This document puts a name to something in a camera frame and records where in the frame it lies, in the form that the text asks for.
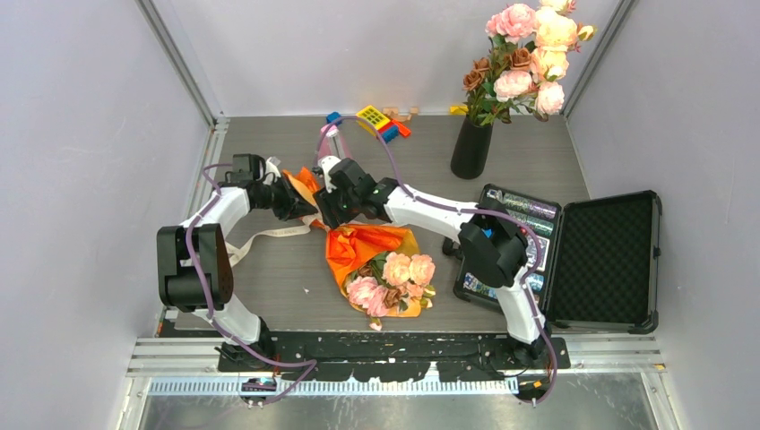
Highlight yellow toy block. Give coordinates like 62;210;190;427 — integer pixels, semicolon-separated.
357;105;391;133

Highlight red blue toy blocks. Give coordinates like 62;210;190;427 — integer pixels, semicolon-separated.
379;119;411;143

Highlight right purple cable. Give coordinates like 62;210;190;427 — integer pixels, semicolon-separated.
315;116;559;408

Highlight black poker chip case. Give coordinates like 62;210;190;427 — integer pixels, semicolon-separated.
479;184;662;334

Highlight cream printed ribbon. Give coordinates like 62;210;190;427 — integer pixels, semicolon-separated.
225;215;319;267

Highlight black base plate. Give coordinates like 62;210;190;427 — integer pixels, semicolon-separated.
215;331;549;383

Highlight wooden toy pieces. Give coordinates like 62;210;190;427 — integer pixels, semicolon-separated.
382;107;419;123

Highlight pink metronome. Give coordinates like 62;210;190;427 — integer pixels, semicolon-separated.
316;125;351;161

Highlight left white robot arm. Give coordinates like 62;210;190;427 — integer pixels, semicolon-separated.
156;154;318;371

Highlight small yellow toy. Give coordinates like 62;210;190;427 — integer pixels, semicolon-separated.
449;105;469;116

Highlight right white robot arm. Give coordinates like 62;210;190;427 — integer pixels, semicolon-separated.
315;156;549;368

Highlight black vase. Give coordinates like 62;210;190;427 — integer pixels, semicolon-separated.
450;116;493;180

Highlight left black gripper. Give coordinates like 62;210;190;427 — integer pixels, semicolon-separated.
255;174;316;222

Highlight pink flowers in vase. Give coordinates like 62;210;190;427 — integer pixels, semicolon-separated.
462;1;597;127

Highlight blue toy block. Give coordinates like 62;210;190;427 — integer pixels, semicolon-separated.
325;111;341;124

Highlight orange flower bouquet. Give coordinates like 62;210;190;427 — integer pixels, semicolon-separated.
281;166;437;332

